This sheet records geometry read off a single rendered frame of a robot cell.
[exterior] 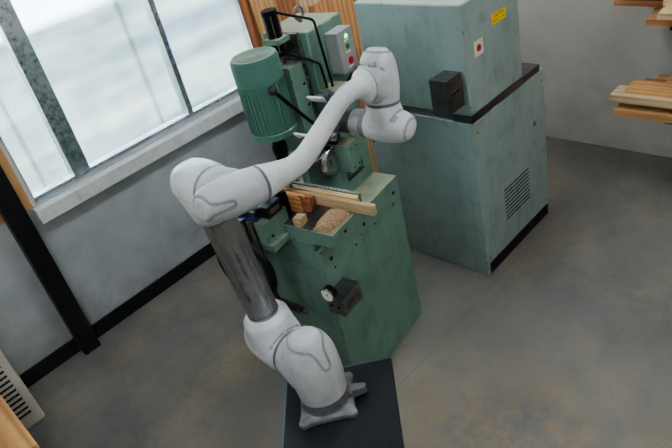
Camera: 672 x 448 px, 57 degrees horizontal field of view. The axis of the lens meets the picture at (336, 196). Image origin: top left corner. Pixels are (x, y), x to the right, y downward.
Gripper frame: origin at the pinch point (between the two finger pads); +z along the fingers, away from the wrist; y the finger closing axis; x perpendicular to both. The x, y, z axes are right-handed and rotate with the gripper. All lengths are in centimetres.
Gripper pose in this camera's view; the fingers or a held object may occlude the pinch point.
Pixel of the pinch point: (304, 116)
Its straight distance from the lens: 210.6
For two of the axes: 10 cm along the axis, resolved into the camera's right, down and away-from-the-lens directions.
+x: -5.1, -3.3, -7.9
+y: 3.2, -9.3, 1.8
